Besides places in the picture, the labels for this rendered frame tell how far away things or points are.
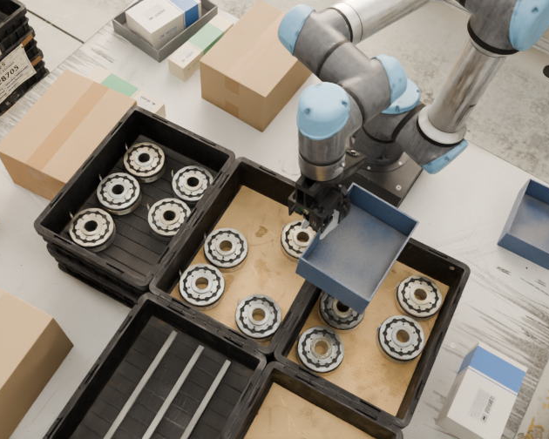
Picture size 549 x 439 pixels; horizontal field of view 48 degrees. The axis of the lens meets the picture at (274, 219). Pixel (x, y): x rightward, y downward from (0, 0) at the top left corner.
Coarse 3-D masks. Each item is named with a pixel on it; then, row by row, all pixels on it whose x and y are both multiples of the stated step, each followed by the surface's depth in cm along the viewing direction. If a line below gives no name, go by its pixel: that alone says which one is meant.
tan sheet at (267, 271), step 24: (240, 192) 154; (240, 216) 151; (264, 216) 151; (288, 216) 152; (264, 240) 148; (192, 264) 144; (264, 264) 145; (288, 264) 146; (240, 288) 142; (264, 288) 142; (288, 288) 143; (216, 312) 139
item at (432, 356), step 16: (416, 240) 139; (448, 256) 138; (464, 272) 136; (304, 304) 130; (448, 320) 131; (288, 336) 127; (432, 352) 127; (304, 368) 124; (320, 384) 123; (352, 400) 121; (416, 400) 122; (384, 416) 120
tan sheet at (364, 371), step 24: (384, 288) 144; (312, 312) 140; (384, 312) 141; (360, 336) 138; (360, 360) 136; (384, 360) 136; (336, 384) 133; (360, 384) 133; (384, 384) 133; (408, 384) 134; (384, 408) 131
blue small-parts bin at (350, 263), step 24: (360, 192) 121; (360, 216) 125; (384, 216) 123; (408, 216) 118; (312, 240) 114; (336, 240) 122; (360, 240) 122; (384, 240) 123; (312, 264) 112; (336, 264) 119; (360, 264) 120; (384, 264) 120; (336, 288) 113; (360, 288) 118; (360, 312) 115
